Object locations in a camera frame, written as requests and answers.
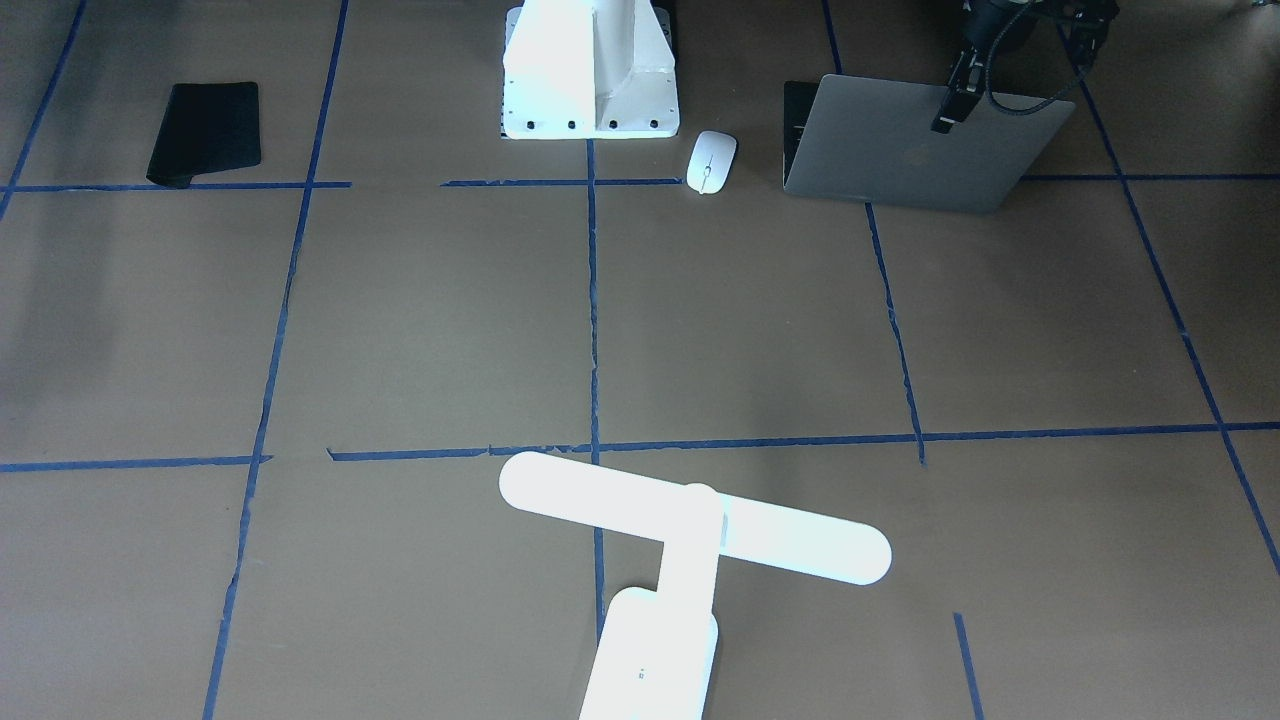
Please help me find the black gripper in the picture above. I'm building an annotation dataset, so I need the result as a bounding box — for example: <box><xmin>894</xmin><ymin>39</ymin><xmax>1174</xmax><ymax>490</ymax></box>
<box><xmin>931</xmin><ymin>0</ymin><xmax>1037</xmax><ymax>135</ymax></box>

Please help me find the grey laptop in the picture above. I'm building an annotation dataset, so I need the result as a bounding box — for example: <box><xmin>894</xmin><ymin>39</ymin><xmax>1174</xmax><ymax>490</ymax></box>
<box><xmin>783</xmin><ymin>74</ymin><xmax>1075</xmax><ymax>214</ymax></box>

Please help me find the white computer mouse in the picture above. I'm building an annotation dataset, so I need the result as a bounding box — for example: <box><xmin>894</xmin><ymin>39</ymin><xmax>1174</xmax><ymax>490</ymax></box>
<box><xmin>685</xmin><ymin>129</ymin><xmax>739</xmax><ymax>195</ymax></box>

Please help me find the black mouse pad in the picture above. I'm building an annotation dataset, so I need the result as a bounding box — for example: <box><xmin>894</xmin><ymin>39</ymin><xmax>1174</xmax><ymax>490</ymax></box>
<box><xmin>145</xmin><ymin>81</ymin><xmax>262</xmax><ymax>190</ymax></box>

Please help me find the white desk lamp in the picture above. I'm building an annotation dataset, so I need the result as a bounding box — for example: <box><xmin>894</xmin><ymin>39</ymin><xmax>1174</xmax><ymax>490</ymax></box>
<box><xmin>499</xmin><ymin>451</ymin><xmax>893</xmax><ymax>719</ymax></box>

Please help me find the black braided cable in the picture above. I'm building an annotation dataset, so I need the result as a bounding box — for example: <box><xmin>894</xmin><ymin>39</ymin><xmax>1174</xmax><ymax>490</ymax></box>
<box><xmin>986</xmin><ymin>40</ymin><xmax>1101</xmax><ymax>119</ymax></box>

